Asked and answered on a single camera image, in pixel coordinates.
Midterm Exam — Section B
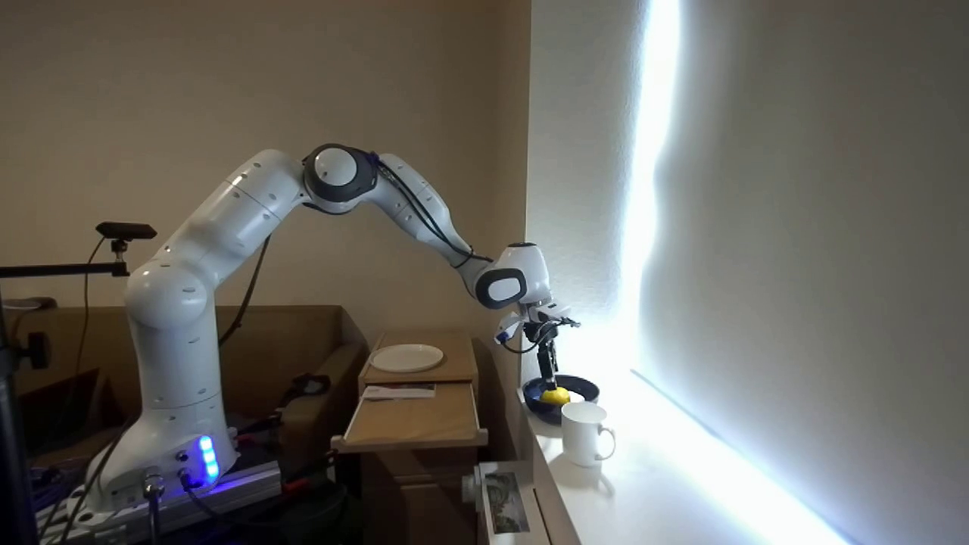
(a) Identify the white round plate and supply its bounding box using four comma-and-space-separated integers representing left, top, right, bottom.
367, 343, 448, 374

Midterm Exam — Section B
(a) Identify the blue bowl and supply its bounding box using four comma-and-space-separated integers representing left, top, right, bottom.
522, 372, 604, 411

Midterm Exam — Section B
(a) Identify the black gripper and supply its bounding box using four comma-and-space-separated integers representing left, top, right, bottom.
497, 303, 567, 388

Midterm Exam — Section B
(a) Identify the black stereo camera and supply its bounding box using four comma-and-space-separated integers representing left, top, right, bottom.
95, 219, 161, 244

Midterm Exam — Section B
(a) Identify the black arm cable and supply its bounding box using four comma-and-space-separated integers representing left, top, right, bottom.
362, 149, 500, 274

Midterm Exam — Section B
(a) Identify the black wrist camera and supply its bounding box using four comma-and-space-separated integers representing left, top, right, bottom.
535, 313, 583, 337

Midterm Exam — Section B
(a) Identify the wooden pull-out shelf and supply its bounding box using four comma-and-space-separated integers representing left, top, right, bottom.
331, 382, 490, 458

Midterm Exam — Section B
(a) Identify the white mug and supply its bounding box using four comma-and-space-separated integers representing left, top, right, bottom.
557, 401, 622, 468

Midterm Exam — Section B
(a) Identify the white paper pamphlet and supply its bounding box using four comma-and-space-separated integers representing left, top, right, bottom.
361, 382, 438, 402

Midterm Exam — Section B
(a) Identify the wooden nightstand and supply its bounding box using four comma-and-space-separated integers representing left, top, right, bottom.
352, 327, 500, 545

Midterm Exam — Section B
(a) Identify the brown leather armchair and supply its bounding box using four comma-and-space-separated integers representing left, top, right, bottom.
11, 303, 374, 477

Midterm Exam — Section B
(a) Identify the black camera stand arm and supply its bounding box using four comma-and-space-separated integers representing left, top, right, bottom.
0, 237, 135, 283

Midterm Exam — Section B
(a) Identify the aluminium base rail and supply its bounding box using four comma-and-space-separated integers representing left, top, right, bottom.
39, 455, 289, 545

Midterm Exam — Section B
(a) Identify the black robot table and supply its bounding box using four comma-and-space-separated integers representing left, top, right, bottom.
27, 471, 367, 545

